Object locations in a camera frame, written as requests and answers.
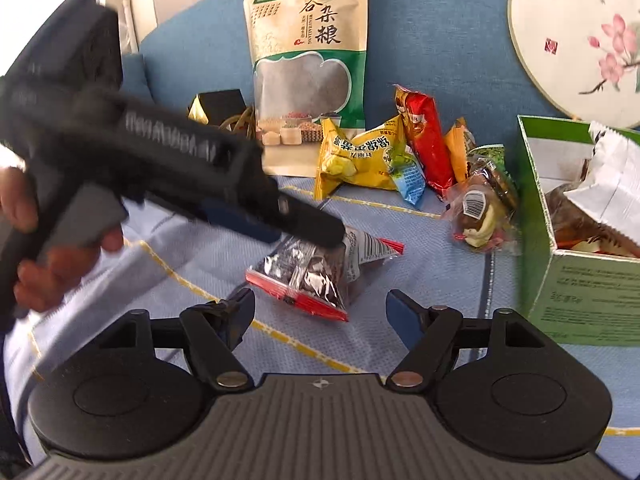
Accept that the small black box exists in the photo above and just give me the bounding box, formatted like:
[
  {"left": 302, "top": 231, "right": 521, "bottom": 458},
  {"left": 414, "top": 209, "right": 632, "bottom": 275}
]
[{"left": 197, "top": 89, "right": 247, "bottom": 126}]

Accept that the woven bamboo basket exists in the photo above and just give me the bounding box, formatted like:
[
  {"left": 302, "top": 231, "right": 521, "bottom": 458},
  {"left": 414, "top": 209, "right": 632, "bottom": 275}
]
[{"left": 215, "top": 105, "right": 257, "bottom": 138}]

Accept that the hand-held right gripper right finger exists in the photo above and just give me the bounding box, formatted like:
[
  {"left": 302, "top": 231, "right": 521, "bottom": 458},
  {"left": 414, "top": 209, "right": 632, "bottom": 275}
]
[{"left": 385, "top": 289, "right": 548, "bottom": 393}]

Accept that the white snack packet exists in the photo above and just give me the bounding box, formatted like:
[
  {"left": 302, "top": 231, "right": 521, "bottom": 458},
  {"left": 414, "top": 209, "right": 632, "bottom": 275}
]
[{"left": 575, "top": 120, "right": 640, "bottom": 256}]

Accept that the long red snack packet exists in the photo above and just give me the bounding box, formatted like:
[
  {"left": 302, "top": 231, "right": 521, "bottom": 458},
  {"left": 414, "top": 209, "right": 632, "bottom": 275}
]
[{"left": 392, "top": 84, "right": 457, "bottom": 202}]

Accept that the person's left hand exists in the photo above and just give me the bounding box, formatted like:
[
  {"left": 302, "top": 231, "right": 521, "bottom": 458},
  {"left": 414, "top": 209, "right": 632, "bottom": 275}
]
[{"left": 0, "top": 165, "right": 127, "bottom": 315}]

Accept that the blue cushion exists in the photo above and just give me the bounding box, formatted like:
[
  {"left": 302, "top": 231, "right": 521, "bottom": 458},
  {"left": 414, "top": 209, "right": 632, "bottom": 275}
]
[{"left": 121, "top": 52, "right": 151, "bottom": 96}]

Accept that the green cardboard box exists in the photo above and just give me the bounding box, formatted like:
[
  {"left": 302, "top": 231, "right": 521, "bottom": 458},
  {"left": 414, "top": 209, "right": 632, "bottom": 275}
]
[{"left": 516, "top": 114, "right": 640, "bottom": 347}]

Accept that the red fried snack packet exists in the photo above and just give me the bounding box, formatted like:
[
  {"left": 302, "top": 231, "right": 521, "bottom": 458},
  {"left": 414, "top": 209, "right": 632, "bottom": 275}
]
[{"left": 570, "top": 237, "right": 640, "bottom": 260}]

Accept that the clear red-edged snack packet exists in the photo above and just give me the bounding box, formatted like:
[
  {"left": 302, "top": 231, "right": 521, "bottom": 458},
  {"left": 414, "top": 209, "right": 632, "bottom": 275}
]
[{"left": 245, "top": 225, "right": 406, "bottom": 323}]

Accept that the yellow snack packet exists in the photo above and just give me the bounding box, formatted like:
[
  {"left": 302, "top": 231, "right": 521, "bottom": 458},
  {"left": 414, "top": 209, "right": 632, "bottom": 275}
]
[{"left": 314, "top": 115, "right": 427, "bottom": 207}]

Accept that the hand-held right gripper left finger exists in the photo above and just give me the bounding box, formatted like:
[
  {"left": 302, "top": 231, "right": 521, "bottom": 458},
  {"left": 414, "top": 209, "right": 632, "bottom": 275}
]
[{"left": 100, "top": 287, "right": 258, "bottom": 393}]

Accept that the small green snack packet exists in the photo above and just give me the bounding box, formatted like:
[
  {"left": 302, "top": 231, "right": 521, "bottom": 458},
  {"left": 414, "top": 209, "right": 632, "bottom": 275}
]
[{"left": 467, "top": 144, "right": 507, "bottom": 176}]

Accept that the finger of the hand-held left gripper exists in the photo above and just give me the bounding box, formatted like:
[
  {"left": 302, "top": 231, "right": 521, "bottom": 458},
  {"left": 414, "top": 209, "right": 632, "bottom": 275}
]
[
  {"left": 264, "top": 191, "right": 347, "bottom": 251},
  {"left": 201, "top": 198, "right": 282, "bottom": 244}
]

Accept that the round floral fan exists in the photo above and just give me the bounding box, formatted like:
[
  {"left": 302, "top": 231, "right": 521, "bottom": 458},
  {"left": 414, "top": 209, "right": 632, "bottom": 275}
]
[{"left": 507, "top": 0, "right": 640, "bottom": 122}]

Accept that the light blue plaid blanket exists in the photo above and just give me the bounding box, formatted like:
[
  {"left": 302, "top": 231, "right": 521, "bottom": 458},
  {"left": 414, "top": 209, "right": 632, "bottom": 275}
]
[{"left": 0, "top": 170, "right": 640, "bottom": 466}]

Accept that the green beige grain pouch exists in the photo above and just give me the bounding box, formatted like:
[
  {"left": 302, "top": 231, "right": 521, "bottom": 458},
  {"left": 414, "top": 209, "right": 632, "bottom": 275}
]
[{"left": 243, "top": 0, "right": 368, "bottom": 178}]

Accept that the clear brown snack packet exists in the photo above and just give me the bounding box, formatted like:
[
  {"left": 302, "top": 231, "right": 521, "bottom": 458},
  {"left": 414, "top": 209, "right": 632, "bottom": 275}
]
[{"left": 441, "top": 160, "right": 522, "bottom": 257}]

